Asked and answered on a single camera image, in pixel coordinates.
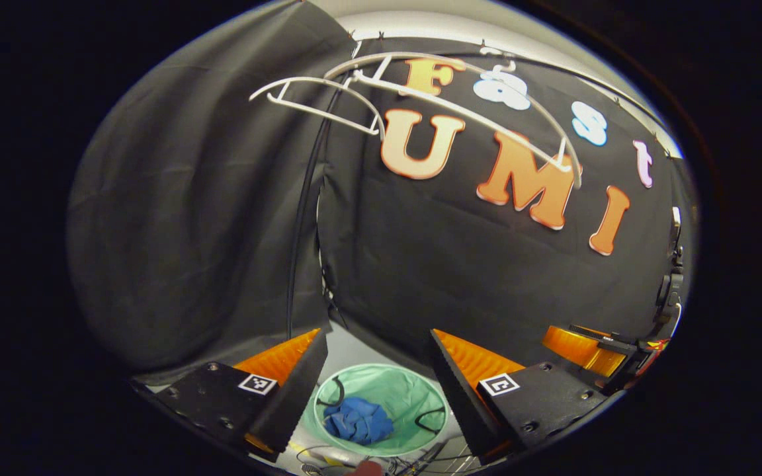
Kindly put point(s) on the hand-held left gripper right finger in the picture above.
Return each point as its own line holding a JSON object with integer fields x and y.
{"x": 460, "y": 396}

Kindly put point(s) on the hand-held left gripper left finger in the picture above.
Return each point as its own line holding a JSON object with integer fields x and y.
{"x": 295, "y": 396}

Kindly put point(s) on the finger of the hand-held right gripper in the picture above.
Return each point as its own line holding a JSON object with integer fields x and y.
{"x": 573, "y": 347}

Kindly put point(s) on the green laundry hamper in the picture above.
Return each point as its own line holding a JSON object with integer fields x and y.
{"x": 394, "y": 390}

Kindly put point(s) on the small white clothes hanger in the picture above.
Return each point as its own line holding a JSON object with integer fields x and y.
{"x": 321, "y": 114}

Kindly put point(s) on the large white clothes hanger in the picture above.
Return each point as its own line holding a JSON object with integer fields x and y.
{"x": 368, "y": 78}

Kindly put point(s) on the black equipment stand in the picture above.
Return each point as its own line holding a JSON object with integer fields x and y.
{"x": 669, "y": 291}

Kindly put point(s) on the black clothes rail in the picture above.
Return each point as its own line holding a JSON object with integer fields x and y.
{"x": 292, "y": 277}

